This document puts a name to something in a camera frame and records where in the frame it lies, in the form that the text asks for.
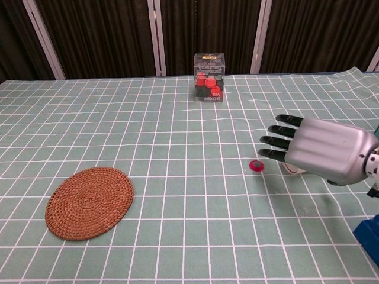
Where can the black and silver right hand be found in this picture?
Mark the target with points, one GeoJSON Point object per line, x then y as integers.
{"type": "Point", "coordinates": [325, 148]}

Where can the white paper cup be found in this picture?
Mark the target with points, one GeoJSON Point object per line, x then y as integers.
{"type": "Point", "coordinates": [293, 169]}

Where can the teal product box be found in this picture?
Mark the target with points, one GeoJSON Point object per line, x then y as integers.
{"type": "Point", "coordinates": [377, 128]}

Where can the small round pink token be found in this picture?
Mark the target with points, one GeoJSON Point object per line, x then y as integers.
{"type": "Point", "coordinates": [256, 166]}

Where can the blue toy building block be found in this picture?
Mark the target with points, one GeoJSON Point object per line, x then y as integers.
{"type": "Point", "coordinates": [368, 236]}

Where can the clear box with red items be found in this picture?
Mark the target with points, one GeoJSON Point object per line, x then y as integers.
{"type": "Point", "coordinates": [209, 80]}

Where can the green grid tablecloth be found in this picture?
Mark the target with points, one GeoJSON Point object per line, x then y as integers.
{"type": "Point", "coordinates": [177, 192]}

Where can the round woven rattan coaster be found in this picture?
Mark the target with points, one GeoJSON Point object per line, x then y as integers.
{"type": "Point", "coordinates": [89, 204]}

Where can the black pleated curtain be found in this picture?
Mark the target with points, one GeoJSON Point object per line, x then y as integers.
{"type": "Point", "coordinates": [103, 35]}

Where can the white frame post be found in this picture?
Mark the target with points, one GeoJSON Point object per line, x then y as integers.
{"type": "Point", "coordinates": [157, 38]}
{"type": "Point", "coordinates": [260, 38]}
{"type": "Point", "coordinates": [44, 41]}
{"type": "Point", "coordinates": [373, 62]}

